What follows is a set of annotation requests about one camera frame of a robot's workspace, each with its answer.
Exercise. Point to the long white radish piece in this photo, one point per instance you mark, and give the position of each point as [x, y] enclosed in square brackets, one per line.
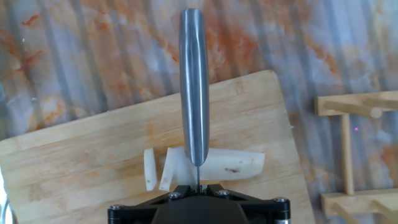
[233, 161]

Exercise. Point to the wooden peg knife rack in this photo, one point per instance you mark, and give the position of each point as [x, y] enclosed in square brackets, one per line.
[346, 149]

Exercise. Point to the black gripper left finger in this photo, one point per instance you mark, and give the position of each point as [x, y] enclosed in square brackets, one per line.
[130, 214]

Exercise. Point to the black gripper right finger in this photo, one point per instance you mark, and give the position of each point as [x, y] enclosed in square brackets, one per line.
[267, 213]

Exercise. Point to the marble pattern table mat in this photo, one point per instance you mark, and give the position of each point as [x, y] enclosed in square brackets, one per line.
[280, 37]

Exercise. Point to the wooden cutting board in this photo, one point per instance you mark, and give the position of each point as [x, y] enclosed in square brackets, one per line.
[93, 149]

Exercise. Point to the steel cleaver knife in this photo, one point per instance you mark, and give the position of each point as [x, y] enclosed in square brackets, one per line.
[194, 93]

